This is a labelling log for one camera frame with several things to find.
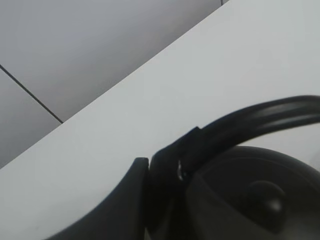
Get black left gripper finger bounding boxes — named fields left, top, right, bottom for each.
left=49, top=157, right=149, bottom=240

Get black round teapot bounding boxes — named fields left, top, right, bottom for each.
left=146, top=95, right=320, bottom=240

